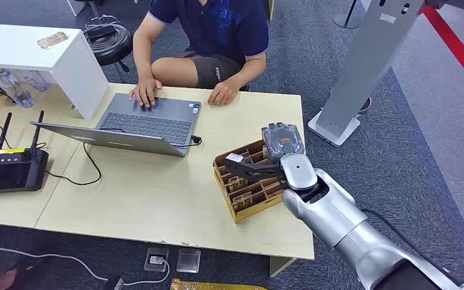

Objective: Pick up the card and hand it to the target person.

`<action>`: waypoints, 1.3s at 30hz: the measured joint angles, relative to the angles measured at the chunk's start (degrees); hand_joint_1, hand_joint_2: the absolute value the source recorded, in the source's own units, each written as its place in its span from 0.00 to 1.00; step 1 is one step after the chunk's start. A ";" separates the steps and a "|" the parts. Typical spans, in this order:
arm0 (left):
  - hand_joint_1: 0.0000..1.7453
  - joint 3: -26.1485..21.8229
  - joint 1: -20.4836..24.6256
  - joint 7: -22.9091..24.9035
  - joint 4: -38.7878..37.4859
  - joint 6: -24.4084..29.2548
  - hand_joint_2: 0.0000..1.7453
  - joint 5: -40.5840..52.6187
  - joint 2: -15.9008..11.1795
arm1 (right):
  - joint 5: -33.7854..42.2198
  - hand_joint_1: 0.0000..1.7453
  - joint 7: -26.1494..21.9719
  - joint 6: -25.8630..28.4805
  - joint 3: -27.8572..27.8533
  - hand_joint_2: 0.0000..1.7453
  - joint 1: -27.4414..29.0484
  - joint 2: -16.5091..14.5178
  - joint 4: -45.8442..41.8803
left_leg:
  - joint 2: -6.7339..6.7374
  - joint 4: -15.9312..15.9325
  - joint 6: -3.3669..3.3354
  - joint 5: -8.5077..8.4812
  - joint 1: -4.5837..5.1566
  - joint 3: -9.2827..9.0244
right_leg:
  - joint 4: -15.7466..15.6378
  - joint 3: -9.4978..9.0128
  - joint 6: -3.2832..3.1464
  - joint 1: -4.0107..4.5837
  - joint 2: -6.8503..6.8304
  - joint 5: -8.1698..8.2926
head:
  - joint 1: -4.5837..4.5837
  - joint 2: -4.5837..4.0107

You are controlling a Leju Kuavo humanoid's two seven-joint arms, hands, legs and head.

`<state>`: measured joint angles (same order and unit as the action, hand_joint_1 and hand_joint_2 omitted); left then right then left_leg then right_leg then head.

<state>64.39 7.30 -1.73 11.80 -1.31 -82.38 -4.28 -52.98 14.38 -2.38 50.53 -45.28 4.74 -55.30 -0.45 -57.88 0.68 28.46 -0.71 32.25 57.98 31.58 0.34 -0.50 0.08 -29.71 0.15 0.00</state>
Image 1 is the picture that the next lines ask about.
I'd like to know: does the black round stool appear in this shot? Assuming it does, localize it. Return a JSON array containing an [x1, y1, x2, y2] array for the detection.
[[82, 23, 134, 83]]

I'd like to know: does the patterned card on shelf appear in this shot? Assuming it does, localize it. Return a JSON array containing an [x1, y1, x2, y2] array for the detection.
[[37, 31, 70, 50]]

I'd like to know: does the black controller cable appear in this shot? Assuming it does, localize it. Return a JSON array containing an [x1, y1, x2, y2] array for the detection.
[[45, 141, 103, 187]]

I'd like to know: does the black laptop cable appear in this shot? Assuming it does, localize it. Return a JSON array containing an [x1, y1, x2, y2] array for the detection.
[[173, 135, 203, 149]]

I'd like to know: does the silver floor socket box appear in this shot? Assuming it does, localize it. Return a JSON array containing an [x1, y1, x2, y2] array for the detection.
[[175, 247, 202, 274], [143, 245, 170, 273]]

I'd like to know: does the grey metal floor stand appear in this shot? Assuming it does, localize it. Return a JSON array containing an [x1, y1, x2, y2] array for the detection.
[[307, 0, 426, 149]]

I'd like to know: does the black remote controller with antennas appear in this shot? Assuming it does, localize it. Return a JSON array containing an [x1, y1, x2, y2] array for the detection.
[[0, 111, 50, 195]]

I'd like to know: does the clear plastic bottle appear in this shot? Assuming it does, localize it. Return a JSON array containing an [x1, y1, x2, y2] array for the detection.
[[19, 69, 50, 92], [0, 67, 36, 109]]

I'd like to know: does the person's left hand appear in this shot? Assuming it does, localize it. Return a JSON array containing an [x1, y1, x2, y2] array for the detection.
[[207, 82, 241, 107]]

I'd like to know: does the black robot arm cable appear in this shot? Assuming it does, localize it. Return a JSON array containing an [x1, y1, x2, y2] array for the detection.
[[359, 207, 431, 263]]

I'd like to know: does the round pole base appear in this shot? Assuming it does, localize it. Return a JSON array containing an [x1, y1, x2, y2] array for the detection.
[[333, 0, 363, 30]]

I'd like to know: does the wooden card organizer box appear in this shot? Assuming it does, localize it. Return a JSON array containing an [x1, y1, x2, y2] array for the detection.
[[213, 140, 287, 224]]

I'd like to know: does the person's hand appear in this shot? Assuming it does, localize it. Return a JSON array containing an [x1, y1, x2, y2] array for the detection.
[[128, 77, 164, 109], [207, 82, 241, 107]]

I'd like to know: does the gold foil sheet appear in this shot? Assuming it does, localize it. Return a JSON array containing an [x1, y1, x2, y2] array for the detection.
[[169, 278, 269, 290]]

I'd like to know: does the gold patterned card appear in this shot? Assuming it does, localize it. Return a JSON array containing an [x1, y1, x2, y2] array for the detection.
[[227, 175, 250, 192], [231, 192, 254, 211]]

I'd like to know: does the black power adapter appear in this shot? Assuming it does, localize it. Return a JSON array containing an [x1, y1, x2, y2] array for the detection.
[[85, 24, 117, 40]]

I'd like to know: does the person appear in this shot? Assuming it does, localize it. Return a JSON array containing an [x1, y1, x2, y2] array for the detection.
[[127, 0, 270, 109]]

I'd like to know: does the grey open laptop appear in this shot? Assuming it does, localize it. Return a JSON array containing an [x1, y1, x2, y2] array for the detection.
[[30, 92, 203, 158]]

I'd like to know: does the person's right hand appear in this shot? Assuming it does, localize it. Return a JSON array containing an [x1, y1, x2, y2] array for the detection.
[[128, 77, 164, 109]]

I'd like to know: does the white floor cable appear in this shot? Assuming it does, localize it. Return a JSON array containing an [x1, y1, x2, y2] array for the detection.
[[0, 233, 171, 288]]

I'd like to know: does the white desk riser shelf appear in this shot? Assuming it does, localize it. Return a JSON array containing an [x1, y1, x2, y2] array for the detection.
[[0, 22, 110, 121]]

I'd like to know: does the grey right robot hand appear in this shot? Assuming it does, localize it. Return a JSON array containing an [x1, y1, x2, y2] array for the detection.
[[223, 123, 306, 183]]

